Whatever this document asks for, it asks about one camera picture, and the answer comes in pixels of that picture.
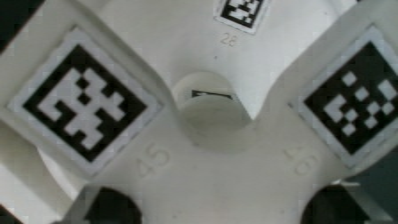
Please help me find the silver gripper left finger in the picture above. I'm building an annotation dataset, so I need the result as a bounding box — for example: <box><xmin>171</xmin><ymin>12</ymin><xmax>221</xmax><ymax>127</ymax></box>
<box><xmin>54</xmin><ymin>185</ymin><xmax>141</xmax><ymax>224</ymax></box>

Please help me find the white cross-shaped table base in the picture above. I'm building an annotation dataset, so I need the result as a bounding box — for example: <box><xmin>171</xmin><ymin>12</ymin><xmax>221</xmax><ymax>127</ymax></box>
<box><xmin>0</xmin><ymin>0</ymin><xmax>398</xmax><ymax>224</ymax></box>

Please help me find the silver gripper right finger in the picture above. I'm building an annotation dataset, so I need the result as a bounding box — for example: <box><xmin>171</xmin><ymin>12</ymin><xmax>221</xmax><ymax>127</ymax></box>
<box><xmin>299</xmin><ymin>182</ymin><xmax>398</xmax><ymax>224</ymax></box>

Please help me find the white round table top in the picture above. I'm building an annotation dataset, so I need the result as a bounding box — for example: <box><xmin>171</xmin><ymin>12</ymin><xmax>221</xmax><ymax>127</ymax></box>
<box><xmin>77</xmin><ymin>0</ymin><xmax>358</xmax><ymax>115</ymax></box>

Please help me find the white cylindrical table leg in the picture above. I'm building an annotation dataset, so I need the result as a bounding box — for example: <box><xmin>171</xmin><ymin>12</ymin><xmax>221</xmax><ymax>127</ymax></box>
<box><xmin>171</xmin><ymin>72</ymin><xmax>250</xmax><ymax>152</ymax></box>

